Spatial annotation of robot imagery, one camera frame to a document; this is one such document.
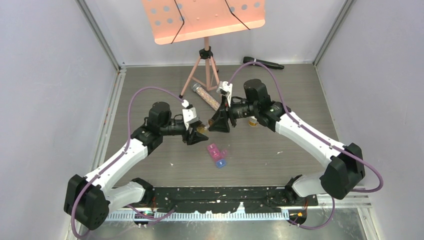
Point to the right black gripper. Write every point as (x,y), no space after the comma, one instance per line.
(221,123)

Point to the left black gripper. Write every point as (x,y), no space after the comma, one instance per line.
(193,137)

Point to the white vitamin pill bottle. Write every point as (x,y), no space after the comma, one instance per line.
(252,121)

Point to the pink blue weekly pill organizer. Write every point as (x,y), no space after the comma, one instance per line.
(218,156)

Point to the small amber pill bottle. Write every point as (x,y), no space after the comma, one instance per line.
(203,127)

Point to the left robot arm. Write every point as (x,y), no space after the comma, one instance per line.
(90,198)

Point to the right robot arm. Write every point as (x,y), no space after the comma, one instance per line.
(342,172)

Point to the black microphone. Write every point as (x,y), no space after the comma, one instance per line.
(268,64)

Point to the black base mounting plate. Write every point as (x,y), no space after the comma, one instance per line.
(221,200)

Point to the pink music stand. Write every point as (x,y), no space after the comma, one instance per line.
(174,21)

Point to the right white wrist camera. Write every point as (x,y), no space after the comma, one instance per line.
(225,89)

